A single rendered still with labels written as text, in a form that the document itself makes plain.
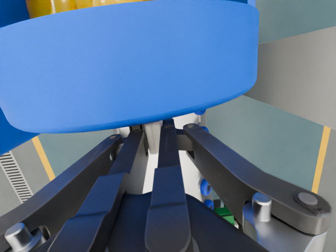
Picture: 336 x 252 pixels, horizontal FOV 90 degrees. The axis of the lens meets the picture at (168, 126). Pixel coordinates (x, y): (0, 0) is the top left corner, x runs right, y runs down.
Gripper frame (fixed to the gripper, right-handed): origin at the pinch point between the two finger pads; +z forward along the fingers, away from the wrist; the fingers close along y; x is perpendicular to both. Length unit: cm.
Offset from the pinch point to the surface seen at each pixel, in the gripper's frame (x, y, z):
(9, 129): -2.7, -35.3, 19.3
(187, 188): -28.7, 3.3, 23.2
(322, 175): -113, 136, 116
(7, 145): -6.5, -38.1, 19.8
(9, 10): 14.5, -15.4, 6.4
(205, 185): -24.3, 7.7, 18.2
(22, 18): 14.1, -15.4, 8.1
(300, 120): -53, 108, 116
